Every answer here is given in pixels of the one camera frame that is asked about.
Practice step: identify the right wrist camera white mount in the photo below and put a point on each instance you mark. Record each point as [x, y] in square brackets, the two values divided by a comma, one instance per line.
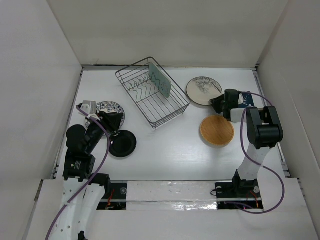
[242, 101]

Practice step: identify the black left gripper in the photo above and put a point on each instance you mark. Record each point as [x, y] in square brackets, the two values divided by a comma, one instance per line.
[111, 120]

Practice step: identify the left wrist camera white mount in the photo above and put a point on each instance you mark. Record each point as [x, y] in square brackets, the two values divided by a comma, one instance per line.
[88, 109]

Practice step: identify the black round bowl plate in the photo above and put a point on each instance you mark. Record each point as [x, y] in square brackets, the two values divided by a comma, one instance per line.
[122, 143]

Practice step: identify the silver front rail tape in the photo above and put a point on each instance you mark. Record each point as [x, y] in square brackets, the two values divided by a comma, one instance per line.
[178, 196]

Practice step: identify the cream round plate tree drawing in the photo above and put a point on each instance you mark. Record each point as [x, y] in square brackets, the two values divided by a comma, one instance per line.
[202, 89]

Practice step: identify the dark blue leaf-shaped plate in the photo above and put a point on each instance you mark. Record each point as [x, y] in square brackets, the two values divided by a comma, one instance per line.
[250, 101]

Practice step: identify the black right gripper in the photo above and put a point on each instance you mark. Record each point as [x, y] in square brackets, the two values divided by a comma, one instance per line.
[216, 101]

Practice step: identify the orange woven bamboo round plate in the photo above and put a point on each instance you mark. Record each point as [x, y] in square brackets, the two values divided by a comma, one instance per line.
[216, 130]

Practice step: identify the blue white floral plate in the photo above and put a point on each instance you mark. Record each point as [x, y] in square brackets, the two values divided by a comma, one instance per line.
[108, 107]

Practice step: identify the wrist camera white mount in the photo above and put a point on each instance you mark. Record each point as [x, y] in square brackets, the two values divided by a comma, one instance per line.
[88, 109]
[242, 101]

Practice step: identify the grey wire dish rack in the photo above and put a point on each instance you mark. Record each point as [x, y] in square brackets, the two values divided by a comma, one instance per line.
[156, 108]

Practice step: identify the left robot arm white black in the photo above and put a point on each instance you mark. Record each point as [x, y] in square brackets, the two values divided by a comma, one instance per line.
[83, 187]

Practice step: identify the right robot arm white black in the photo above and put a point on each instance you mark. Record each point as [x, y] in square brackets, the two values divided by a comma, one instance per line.
[260, 131]

